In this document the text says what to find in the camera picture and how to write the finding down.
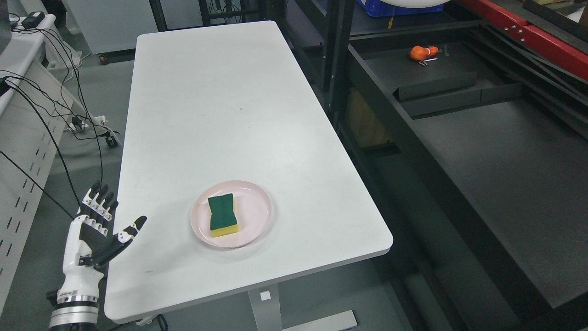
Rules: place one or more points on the orange toy object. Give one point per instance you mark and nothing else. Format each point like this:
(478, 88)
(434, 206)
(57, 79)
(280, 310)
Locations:
(419, 53)

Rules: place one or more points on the white perforated cabinet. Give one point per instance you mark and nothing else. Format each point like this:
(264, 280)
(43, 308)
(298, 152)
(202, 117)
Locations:
(27, 142)

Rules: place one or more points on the green yellow sponge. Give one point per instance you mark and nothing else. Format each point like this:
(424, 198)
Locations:
(223, 220)

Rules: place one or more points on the white power strip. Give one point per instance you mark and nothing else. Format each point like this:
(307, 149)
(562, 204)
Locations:
(79, 124)

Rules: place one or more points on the black metal shelf rack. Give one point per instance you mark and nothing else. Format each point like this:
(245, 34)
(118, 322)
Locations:
(476, 158)

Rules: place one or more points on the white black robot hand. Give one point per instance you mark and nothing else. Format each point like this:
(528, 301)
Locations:
(91, 244)

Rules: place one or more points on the red metal beam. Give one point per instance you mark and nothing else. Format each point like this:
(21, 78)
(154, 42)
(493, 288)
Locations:
(545, 43)

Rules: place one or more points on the pink round plate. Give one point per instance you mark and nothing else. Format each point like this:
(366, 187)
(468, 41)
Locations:
(252, 206)

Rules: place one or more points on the black power adapter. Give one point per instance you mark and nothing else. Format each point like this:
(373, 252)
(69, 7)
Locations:
(33, 19)

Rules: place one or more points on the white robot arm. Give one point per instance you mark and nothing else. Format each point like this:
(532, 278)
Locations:
(73, 312)

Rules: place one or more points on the white table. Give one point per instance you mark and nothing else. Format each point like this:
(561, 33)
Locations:
(219, 103)

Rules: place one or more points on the blue plastic crate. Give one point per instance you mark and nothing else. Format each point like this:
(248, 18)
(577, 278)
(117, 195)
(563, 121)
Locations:
(377, 8)

